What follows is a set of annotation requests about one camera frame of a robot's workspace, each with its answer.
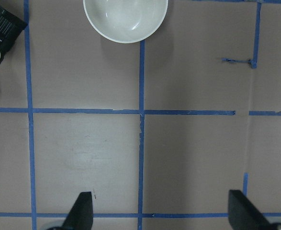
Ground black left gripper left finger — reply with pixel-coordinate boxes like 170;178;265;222
61;192;93;230

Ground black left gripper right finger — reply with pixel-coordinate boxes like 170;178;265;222
228;190;274;230

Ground white ceramic bowl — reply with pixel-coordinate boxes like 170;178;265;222
83;0;169;44

